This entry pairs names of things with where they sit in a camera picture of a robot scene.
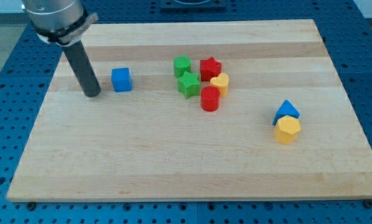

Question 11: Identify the blue cube block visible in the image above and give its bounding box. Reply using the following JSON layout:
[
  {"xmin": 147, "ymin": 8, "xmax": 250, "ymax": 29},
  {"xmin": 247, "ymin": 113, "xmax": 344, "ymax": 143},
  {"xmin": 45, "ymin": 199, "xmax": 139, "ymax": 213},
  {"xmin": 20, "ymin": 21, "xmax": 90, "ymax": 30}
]
[{"xmin": 111, "ymin": 68, "xmax": 132, "ymax": 92}]

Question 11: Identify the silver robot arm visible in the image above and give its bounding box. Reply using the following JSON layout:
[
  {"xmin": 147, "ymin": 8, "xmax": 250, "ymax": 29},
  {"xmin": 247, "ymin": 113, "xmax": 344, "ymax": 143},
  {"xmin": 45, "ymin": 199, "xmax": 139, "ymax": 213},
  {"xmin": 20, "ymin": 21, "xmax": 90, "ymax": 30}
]
[{"xmin": 22, "ymin": 0, "xmax": 98, "ymax": 47}]

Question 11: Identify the green star block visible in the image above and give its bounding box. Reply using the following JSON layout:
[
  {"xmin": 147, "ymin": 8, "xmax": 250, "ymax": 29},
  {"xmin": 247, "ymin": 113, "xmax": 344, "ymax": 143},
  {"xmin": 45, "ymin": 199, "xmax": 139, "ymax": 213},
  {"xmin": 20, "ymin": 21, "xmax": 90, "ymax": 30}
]
[{"xmin": 177, "ymin": 71, "xmax": 200, "ymax": 99}]

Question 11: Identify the red cylinder block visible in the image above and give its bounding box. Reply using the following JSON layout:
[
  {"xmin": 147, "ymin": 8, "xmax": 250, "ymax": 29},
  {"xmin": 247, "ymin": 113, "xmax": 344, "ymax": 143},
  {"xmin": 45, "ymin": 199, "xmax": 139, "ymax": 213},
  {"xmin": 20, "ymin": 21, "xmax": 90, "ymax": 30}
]
[{"xmin": 200, "ymin": 86, "xmax": 220, "ymax": 112}]

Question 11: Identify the yellow heart block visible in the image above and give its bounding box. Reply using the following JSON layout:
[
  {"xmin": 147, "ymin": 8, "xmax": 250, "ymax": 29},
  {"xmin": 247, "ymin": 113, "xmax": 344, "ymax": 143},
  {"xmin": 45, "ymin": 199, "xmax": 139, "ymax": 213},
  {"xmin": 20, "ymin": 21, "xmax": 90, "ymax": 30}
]
[{"xmin": 210, "ymin": 73, "xmax": 230, "ymax": 98}]

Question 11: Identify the green cylinder block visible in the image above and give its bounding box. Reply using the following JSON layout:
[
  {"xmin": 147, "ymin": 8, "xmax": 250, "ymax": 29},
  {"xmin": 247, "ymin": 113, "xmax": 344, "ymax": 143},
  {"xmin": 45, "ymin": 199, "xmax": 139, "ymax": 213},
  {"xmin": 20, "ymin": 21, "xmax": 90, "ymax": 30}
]
[{"xmin": 173, "ymin": 55, "xmax": 192, "ymax": 79}]

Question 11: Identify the wooden board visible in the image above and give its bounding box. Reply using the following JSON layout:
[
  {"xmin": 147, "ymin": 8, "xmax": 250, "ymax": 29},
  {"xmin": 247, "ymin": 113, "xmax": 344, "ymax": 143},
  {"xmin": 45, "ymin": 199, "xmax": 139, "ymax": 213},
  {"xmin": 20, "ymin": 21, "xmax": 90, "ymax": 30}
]
[{"xmin": 7, "ymin": 19, "xmax": 372, "ymax": 202}]

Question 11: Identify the red star block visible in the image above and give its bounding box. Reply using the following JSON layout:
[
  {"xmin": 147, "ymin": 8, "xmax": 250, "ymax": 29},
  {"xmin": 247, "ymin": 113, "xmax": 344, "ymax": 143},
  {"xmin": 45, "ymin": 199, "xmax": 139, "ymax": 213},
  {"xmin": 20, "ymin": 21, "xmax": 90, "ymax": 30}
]
[{"xmin": 200, "ymin": 57, "xmax": 222, "ymax": 82}]

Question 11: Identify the blue triangle block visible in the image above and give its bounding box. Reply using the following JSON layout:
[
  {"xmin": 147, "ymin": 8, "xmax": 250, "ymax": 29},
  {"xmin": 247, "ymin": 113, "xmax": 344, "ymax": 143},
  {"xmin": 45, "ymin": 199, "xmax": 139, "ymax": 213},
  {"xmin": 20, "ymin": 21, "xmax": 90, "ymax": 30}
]
[{"xmin": 272, "ymin": 100, "xmax": 300, "ymax": 126}]

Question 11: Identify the yellow hexagon block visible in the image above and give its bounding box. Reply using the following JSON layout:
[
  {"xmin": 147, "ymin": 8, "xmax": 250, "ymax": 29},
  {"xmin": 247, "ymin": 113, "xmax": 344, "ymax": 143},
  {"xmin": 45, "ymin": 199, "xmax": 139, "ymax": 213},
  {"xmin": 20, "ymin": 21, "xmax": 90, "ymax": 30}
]
[{"xmin": 274, "ymin": 115, "xmax": 301, "ymax": 144}]

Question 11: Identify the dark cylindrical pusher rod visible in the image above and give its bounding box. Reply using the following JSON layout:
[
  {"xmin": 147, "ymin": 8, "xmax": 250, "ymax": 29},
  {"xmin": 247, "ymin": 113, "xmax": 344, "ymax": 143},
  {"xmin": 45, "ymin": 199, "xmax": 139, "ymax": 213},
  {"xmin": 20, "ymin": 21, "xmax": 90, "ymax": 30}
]
[{"xmin": 62, "ymin": 41, "xmax": 101, "ymax": 97}]

